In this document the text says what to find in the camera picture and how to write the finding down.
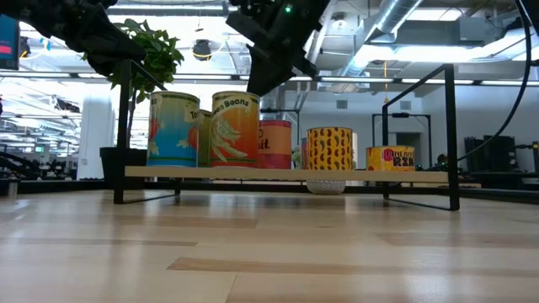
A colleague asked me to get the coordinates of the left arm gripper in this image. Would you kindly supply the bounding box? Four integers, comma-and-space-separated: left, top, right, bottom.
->
37, 0, 147, 77

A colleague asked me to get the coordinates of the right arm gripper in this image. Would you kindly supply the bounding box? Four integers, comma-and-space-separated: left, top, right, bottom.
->
226, 0, 333, 98

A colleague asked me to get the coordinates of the red orange Mixed Fruit can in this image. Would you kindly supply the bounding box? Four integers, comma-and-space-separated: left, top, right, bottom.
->
258, 120, 293, 170

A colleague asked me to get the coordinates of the orange Green Beans tin can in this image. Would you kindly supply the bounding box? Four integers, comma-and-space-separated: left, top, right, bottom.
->
209, 90, 261, 169

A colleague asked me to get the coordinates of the yellow bean pattern tin can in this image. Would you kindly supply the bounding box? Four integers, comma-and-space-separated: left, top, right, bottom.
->
306, 126, 355, 172

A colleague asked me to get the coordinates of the blue Tomatoes labelled tin can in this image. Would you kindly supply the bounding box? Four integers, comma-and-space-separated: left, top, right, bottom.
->
146, 91, 201, 168

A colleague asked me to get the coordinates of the short yellow Pineapple Rings can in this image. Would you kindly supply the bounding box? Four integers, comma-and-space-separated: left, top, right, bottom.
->
365, 145, 417, 173

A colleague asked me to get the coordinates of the white bowl under shelf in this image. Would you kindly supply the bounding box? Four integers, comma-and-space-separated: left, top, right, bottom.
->
291, 145, 347, 196

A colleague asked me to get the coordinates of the leafy green plant black pot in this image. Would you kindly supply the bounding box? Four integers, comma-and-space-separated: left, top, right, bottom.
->
82, 19, 185, 190

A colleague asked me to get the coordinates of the white pillar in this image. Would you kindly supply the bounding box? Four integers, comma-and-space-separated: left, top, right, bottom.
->
77, 94, 115, 181

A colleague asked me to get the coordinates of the black hanging ceiling lamp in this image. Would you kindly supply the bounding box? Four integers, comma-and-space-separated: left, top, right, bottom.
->
192, 38, 213, 62

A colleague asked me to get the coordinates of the olive green tin can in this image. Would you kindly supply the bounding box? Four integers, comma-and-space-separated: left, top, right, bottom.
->
197, 109, 213, 168

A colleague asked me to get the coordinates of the black equipment rack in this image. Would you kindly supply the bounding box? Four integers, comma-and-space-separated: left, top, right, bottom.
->
462, 134, 518, 173

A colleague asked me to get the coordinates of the wooden shelf black metal frame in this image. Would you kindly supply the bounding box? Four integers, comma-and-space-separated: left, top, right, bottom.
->
113, 58, 461, 212

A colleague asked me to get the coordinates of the silver ceiling duct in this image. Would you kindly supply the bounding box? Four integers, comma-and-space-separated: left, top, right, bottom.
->
332, 0, 424, 79

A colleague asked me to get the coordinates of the black background frame stand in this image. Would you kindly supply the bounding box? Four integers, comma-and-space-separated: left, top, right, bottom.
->
371, 112, 433, 170

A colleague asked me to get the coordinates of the black aluminium table frame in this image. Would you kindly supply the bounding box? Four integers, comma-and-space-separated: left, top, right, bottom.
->
0, 178, 539, 206

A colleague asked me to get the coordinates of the black hanging arm cable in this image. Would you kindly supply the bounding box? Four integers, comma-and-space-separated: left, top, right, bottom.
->
456, 0, 539, 163

